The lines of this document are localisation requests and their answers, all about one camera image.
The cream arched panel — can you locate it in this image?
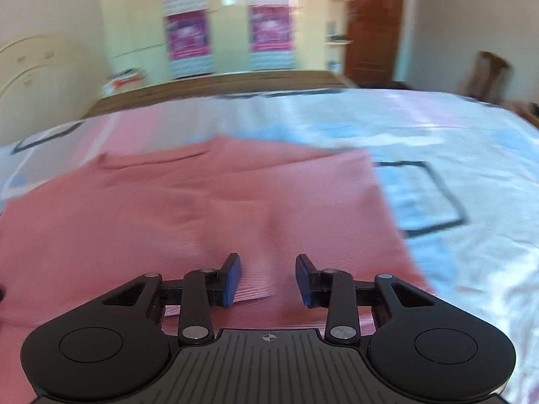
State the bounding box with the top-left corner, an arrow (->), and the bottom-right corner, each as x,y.
0,31 -> 111,135

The cream wardrobe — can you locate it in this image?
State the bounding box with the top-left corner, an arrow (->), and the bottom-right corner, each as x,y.
97,0 -> 350,85

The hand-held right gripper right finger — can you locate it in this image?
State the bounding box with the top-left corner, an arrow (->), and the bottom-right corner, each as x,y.
295,254 -> 434,343

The pink knit garment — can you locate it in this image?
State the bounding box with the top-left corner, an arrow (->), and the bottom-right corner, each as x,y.
0,135 -> 436,404

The brown wooden door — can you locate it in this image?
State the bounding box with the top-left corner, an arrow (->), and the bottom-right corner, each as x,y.
345,0 -> 407,87

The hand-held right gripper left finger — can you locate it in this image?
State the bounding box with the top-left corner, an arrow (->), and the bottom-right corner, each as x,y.
101,253 -> 242,346

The cream corner shelf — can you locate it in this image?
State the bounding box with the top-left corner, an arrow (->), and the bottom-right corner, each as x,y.
324,0 -> 355,77

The wooden bed footboard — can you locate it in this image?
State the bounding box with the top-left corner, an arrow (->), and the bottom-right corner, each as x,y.
84,69 -> 358,119

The pink and white patterned bedsheet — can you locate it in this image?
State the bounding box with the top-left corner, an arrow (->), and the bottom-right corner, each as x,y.
0,88 -> 539,404

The wooden chair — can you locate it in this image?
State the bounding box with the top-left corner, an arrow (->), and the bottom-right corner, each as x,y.
459,50 -> 512,106

